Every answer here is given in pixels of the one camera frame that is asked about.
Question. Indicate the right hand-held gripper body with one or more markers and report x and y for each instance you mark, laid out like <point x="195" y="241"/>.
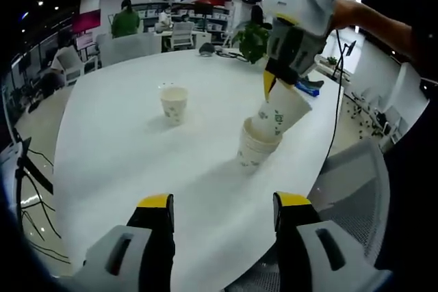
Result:
<point x="301" y="1"/>

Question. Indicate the white counter desk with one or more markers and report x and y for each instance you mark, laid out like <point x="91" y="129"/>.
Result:
<point x="208" y="37"/>

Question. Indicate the black tripod stand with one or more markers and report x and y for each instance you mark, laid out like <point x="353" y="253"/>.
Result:
<point x="23" y="146"/>

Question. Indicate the magenta wall display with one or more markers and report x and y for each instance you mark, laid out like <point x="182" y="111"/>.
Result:
<point x="87" y="22"/>

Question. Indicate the person's right hand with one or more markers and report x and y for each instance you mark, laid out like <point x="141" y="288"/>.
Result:
<point x="347" y="13"/>

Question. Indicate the white storage shelf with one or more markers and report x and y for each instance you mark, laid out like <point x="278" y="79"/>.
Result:
<point x="222" y="20"/>

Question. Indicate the grey mesh office chair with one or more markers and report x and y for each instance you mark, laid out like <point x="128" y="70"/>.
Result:
<point x="352" y="196"/>

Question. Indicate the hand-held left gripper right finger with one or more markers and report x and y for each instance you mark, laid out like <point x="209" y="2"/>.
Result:
<point x="308" y="258"/>

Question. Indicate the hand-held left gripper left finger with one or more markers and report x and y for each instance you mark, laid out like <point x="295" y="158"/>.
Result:
<point x="137" y="258"/>

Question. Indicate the green potted plant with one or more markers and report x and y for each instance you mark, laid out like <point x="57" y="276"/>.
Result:
<point x="253" y="40"/>

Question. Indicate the person's torso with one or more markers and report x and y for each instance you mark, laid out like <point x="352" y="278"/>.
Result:
<point x="410" y="169"/>

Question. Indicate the blue packet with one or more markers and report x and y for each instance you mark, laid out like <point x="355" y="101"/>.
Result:
<point x="309" y="87"/>

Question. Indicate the white office chair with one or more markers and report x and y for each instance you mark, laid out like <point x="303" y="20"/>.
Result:
<point x="73" y="66"/>
<point x="183" y="35"/>

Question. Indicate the dark grey rounded object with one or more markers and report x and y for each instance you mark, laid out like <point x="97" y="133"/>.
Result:
<point x="207" y="50"/>

